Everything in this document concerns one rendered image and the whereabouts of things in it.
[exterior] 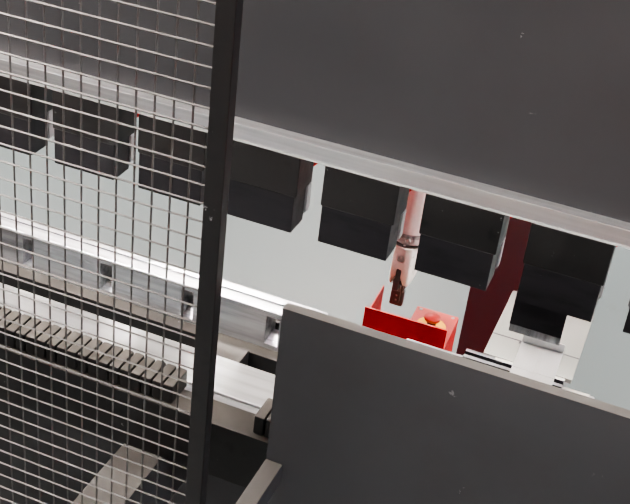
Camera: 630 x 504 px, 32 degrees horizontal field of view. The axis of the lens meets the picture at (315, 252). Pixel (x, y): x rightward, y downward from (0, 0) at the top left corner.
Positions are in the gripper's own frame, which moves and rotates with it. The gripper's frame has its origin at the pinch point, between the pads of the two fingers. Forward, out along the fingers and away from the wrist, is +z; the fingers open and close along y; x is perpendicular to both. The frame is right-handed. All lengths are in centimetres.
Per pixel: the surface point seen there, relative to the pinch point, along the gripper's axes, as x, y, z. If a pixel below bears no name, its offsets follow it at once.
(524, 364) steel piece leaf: -35, -42, -15
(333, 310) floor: 43, 110, 72
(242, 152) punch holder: 26, -48, -47
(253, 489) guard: -2, -102, -14
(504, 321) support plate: -28.7, -28.3, -16.4
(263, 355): 17.0, -46.2, -2.3
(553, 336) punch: -40, -45, -25
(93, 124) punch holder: 59, -47, -44
